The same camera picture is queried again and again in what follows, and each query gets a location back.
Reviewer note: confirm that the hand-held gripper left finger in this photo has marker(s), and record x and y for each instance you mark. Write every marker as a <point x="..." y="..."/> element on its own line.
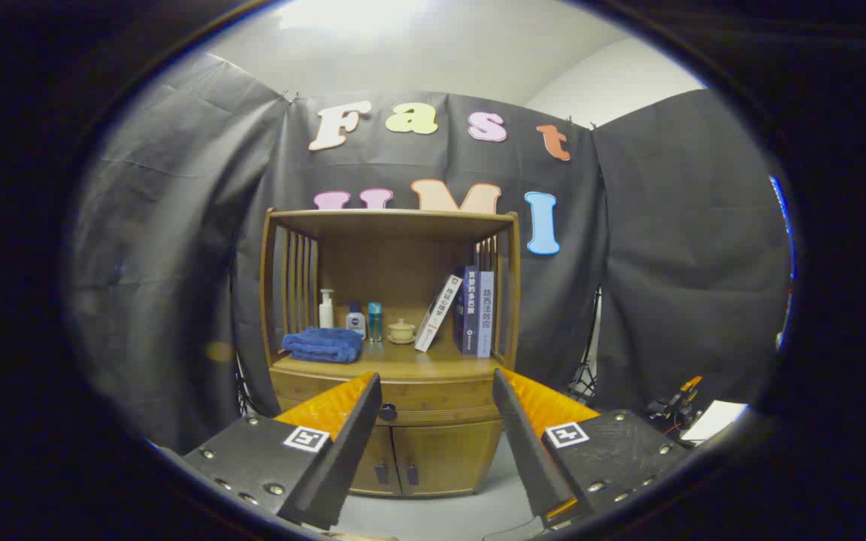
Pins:
<point x="343" y="458"/>

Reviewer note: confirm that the clear blue bottle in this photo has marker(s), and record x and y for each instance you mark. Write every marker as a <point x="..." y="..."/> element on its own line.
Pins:
<point x="375" y="323"/>

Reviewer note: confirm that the wooden cabinet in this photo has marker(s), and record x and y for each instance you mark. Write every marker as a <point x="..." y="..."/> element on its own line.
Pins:
<point x="395" y="263"/>

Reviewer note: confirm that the white paper sheet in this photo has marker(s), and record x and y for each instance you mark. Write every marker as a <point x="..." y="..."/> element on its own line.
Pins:
<point x="715" y="419"/>

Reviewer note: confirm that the white pump bottle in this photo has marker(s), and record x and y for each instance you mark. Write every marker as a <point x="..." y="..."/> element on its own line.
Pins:
<point x="326" y="312"/>

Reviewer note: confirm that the light blue book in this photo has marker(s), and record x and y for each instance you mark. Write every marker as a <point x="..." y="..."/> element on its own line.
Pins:
<point x="485" y="315"/>

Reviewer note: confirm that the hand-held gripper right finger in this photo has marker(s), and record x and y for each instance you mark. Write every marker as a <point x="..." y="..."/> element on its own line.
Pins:
<point x="527" y="451"/>

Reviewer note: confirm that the black backdrop cloth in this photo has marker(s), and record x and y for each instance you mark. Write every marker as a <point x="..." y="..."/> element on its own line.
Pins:
<point x="177" y="263"/>

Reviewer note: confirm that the wooden cabinet door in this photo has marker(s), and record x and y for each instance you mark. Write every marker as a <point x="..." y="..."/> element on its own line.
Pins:
<point x="376" y="466"/>
<point x="448" y="458"/>

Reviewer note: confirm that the white book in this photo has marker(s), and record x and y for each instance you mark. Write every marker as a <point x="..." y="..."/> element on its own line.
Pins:
<point x="437" y="315"/>

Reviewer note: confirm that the orange black tool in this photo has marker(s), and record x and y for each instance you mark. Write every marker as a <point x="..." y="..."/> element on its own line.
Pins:
<point x="677" y="406"/>

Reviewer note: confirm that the blue folded towel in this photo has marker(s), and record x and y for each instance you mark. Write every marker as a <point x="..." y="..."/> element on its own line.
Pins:
<point x="322" y="346"/>

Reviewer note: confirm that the dark blue book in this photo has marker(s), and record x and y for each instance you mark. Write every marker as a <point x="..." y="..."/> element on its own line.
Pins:
<point x="469" y="312"/>

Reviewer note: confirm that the beige lidded teacup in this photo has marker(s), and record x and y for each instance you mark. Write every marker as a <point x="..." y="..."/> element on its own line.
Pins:
<point x="401" y="330"/>

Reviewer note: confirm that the white bottle blue cap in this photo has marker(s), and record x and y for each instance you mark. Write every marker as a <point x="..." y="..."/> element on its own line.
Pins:
<point x="355" y="323"/>

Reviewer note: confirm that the wooden countertop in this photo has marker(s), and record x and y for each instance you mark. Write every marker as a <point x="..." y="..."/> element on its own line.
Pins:
<point x="418" y="362"/>

